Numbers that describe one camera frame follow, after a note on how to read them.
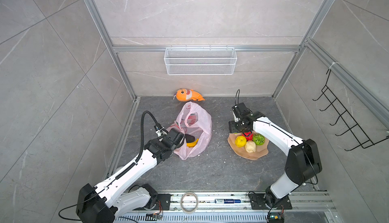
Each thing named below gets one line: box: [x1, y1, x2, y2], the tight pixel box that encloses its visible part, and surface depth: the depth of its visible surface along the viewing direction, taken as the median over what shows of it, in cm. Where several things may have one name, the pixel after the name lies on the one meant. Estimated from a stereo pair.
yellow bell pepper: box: [235, 135, 247, 148], surface depth 90 cm
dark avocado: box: [184, 133, 196, 143], surface depth 95 cm
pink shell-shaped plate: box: [227, 132, 270, 161], surface depth 90 cm
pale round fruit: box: [244, 140, 257, 154], surface depth 89 cm
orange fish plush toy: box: [173, 88, 206, 102], surface depth 116 cm
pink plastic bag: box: [167, 101, 213, 161], surface depth 85 cm
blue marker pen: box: [214, 198, 242, 204], surface depth 74 cm
